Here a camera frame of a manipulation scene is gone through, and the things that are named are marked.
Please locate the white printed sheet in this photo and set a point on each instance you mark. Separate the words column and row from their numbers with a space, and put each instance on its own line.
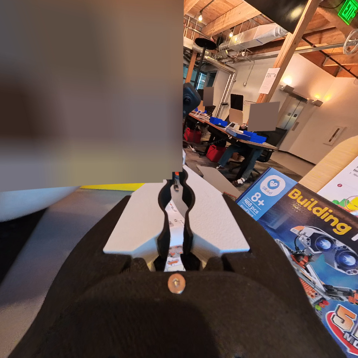
column 344, row 184

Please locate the person's left forearm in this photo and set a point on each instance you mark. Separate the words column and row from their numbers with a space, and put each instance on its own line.
column 33, row 201

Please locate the clear acrylic stand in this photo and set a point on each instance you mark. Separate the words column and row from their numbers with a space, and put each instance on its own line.
column 233, row 128

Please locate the tan cardboard box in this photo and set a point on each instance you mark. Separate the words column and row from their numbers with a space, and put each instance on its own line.
column 327, row 165

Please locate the grey desk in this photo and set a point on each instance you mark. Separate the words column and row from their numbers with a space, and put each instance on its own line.
column 56, row 237

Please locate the white paper notice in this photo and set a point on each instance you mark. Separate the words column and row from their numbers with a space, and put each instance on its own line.
column 269, row 80

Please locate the blue robot toy box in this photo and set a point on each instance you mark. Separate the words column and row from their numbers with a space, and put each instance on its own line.
column 302, row 251

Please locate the white instruction booklet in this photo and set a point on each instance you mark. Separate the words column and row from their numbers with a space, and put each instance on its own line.
column 176, row 237

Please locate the wooden post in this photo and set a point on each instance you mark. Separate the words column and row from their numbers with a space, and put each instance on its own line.
column 291, row 47

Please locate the red container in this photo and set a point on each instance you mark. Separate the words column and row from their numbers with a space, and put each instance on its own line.
column 215, row 153
column 192, row 135

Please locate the yellow plastic tray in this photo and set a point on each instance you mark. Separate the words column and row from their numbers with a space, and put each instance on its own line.
column 112, row 186

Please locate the green exit sign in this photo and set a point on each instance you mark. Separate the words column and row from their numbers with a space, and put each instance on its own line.
column 348, row 11

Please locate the wall sconce lamp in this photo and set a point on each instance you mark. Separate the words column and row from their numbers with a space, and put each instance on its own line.
column 286, row 89
column 316, row 102

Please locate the wall plaque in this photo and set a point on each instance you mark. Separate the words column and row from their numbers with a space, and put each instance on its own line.
column 334, row 135

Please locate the grey elevator door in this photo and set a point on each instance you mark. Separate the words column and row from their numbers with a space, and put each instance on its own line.
column 292, row 113

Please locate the blue plastic bin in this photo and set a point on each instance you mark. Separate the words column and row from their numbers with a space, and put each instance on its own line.
column 256, row 137
column 219, row 121

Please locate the black floor lamp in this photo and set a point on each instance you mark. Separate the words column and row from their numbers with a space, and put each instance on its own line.
column 202, row 56

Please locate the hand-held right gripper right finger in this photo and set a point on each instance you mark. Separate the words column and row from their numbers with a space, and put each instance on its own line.
column 215, row 223

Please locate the black monitor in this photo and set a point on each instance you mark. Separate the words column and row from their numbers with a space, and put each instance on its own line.
column 236, row 103

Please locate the long wooden table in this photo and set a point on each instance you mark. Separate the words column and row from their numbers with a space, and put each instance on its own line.
column 251, row 141

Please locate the black office chair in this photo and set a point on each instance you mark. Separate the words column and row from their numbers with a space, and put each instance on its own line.
column 275, row 139

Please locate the tan chair back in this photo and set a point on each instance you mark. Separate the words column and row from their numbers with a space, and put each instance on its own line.
column 235, row 116

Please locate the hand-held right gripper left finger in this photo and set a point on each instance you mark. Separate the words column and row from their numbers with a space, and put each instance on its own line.
column 134, row 223

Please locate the grey side table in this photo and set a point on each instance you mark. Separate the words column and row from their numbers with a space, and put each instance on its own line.
column 218, row 180

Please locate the silver air duct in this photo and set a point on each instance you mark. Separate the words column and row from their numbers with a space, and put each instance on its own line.
column 257, row 36

